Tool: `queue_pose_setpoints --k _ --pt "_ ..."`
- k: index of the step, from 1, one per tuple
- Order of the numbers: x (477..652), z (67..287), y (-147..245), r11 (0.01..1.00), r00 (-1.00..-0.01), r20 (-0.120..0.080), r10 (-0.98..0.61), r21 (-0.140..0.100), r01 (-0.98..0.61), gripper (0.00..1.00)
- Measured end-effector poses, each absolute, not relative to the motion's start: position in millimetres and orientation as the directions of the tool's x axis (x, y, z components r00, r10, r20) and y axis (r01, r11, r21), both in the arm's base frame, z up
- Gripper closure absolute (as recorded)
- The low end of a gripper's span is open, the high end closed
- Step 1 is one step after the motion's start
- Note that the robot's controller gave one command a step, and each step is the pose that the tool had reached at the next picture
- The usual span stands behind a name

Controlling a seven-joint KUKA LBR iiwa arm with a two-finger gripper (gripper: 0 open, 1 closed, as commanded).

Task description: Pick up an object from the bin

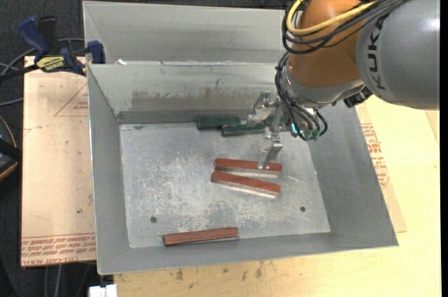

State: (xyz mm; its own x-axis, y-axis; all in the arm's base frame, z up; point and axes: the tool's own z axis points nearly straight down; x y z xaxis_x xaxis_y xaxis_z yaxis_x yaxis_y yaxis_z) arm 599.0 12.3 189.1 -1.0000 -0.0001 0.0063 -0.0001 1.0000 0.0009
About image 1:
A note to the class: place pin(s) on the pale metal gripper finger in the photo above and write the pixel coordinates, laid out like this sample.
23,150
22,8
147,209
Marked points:
259,111
270,152

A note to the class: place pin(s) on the dark green flat block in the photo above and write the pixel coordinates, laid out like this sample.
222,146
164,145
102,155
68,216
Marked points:
217,122
241,130

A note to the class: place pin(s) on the red-brown flat block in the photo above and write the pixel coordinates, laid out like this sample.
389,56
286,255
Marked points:
238,165
245,183
199,236

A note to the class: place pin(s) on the grey metal bin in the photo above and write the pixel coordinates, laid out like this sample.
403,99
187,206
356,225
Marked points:
168,176

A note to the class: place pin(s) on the brown cardboard board, red print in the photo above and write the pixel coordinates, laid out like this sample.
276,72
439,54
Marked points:
56,155

